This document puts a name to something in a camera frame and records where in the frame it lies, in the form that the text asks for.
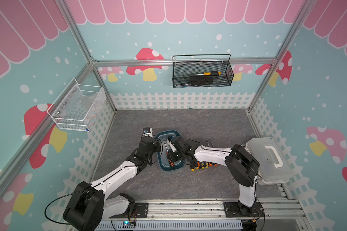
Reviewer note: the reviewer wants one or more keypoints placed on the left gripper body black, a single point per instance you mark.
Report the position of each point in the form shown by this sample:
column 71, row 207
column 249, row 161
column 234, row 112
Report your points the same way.
column 156, row 148

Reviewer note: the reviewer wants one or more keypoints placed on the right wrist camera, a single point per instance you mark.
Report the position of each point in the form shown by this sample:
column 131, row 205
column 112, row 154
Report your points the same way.
column 171, row 146

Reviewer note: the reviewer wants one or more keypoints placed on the yellow black screwdriver in basket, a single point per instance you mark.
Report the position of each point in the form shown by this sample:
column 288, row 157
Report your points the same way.
column 213, row 73

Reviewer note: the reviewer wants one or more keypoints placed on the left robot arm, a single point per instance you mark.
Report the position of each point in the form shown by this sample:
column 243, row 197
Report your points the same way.
column 89, row 204

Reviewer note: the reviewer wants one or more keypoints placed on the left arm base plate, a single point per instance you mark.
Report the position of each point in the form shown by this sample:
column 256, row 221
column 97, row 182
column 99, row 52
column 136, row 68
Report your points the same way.
column 138, row 210

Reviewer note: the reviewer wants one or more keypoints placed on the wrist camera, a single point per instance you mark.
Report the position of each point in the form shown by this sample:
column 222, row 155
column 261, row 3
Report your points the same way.
column 147, row 132
column 171, row 146

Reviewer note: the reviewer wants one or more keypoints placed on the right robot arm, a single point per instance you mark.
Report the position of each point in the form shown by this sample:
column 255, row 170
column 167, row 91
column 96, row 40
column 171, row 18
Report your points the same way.
column 240, row 163

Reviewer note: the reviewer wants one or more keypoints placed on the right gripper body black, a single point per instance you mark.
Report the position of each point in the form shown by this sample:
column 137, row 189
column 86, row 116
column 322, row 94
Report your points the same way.
column 176, row 156

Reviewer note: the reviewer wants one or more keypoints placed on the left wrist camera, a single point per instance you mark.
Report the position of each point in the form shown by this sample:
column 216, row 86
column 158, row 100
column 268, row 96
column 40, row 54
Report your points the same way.
column 147, row 132

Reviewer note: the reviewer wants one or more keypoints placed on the black tool in basket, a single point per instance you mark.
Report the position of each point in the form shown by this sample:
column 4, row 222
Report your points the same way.
column 201, row 80

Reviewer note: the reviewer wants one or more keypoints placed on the orange handled screwdriver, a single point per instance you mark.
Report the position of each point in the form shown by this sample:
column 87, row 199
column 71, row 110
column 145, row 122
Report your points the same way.
column 168, row 154

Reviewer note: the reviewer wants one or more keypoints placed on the white wire mesh basket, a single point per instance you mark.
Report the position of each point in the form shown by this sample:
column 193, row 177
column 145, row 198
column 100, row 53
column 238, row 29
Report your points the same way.
column 78, row 107

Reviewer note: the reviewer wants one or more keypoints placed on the green lit circuit board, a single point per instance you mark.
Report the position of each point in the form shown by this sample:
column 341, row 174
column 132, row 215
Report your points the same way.
column 129, row 225

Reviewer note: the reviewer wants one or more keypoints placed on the teal plastic storage box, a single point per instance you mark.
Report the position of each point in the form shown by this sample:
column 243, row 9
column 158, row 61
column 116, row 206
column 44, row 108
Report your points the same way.
column 163, row 161

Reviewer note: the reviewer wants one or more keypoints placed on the black wire mesh basket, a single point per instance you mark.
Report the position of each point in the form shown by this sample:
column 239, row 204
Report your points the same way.
column 184, row 65

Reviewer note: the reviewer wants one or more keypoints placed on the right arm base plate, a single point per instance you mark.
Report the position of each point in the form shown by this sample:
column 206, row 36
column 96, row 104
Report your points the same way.
column 238, row 210

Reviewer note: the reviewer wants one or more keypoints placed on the translucent plastic toolbox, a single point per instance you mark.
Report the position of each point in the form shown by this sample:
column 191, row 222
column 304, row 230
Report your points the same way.
column 273, row 168

